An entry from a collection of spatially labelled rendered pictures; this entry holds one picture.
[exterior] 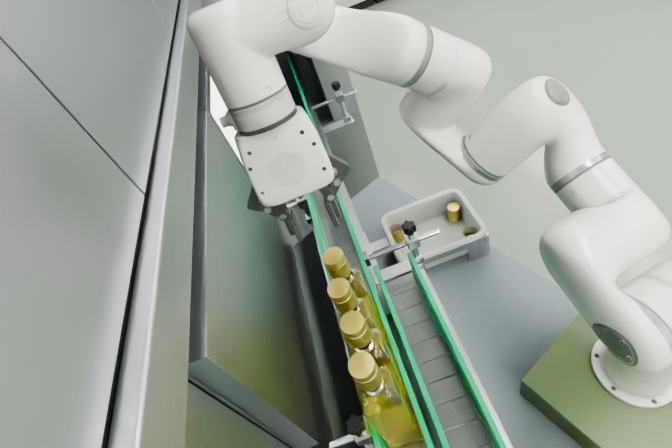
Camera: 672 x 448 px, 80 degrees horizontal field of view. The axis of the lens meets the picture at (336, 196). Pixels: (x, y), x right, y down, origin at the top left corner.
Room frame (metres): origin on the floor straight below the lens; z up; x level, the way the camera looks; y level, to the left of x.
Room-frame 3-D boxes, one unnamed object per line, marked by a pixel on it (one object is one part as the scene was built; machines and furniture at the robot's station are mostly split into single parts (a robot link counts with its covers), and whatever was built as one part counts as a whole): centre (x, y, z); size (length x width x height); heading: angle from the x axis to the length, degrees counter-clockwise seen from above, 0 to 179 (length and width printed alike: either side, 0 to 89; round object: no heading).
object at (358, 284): (0.39, 0.04, 0.99); 0.06 x 0.06 x 0.21; 88
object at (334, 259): (0.39, 0.04, 1.14); 0.04 x 0.04 x 0.04
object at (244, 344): (0.66, 0.17, 1.15); 0.90 x 0.03 x 0.34; 178
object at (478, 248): (0.62, -0.16, 0.79); 0.27 x 0.17 x 0.08; 88
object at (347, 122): (1.15, -0.11, 0.90); 0.17 x 0.05 x 0.23; 88
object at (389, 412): (0.22, 0.05, 0.99); 0.06 x 0.06 x 0.21; 88
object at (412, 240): (0.51, -0.09, 0.95); 0.17 x 0.03 x 0.12; 88
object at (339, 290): (0.33, 0.05, 1.14); 0.04 x 0.04 x 0.04
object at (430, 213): (0.62, -0.19, 0.80); 0.22 x 0.17 x 0.09; 88
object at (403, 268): (0.51, -0.07, 0.85); 0.09 x 0.04 x 0.07; 88
